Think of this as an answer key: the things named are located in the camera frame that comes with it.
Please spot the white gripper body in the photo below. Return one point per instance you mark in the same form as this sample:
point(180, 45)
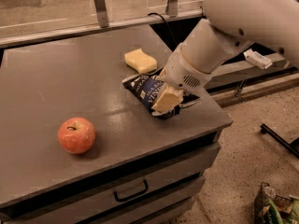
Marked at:
point(179, 71)

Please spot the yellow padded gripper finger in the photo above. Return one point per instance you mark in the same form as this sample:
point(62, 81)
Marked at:
point(168, 98)

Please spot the blue chip bag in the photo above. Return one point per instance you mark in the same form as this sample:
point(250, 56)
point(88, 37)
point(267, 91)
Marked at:
point(146, 88)

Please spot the yellow sponge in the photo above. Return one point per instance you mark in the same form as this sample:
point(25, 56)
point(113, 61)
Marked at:
point(140, 61)

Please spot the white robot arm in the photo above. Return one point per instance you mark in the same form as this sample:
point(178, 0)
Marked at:
point(228, 28)

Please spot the green snack bag basket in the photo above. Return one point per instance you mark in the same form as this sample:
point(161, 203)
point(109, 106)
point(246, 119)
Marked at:
point(271, 208)

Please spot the white packet on ledge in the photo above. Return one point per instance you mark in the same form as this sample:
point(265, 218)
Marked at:
point(257, 59)

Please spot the red apple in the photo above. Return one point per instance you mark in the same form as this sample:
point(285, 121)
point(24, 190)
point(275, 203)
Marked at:
point(76, 135)

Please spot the grey drawer cabinet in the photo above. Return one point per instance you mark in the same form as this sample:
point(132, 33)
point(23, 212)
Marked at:
point(42, 86)

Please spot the black stand leg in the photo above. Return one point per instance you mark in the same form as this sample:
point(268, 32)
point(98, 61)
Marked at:
point(292, 147)

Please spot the metal rail bracket middle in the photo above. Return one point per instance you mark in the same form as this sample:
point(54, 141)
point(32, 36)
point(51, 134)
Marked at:
point(172, 8)

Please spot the metal rail bracket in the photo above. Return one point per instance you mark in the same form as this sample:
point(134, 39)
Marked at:
point(101, 12)
point(172, 8)

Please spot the black drawer handle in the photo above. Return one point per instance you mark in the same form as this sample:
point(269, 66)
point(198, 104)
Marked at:
point(131, 192)

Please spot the metal rail bracket left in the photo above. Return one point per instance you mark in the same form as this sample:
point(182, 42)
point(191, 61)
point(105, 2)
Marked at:
point(101, 12)

